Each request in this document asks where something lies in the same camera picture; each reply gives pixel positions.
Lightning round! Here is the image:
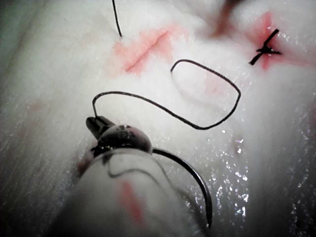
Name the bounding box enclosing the left arm needle driver jaw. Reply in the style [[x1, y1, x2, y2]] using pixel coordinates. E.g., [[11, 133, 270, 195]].
[[85, 116, 105, 139], [98, 116, 115, 129]]

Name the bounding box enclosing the left arm needle driver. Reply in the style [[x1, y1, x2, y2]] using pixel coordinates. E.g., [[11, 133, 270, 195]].
[[91, 124, 153, 157]]

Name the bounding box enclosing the black thread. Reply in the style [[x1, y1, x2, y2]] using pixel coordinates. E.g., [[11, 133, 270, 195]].
[[92, 0, 242, 131]]

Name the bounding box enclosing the curved steel needle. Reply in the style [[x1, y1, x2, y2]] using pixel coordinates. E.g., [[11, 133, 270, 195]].
[[151, 149, 213, 229]]

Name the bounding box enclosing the tissue pad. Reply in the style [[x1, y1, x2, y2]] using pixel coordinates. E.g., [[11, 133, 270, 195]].
[[0, 0, 316, 237]]

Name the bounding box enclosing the black stitching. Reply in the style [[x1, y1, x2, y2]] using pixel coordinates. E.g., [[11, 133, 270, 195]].
[[248, 28, 281, 66]]

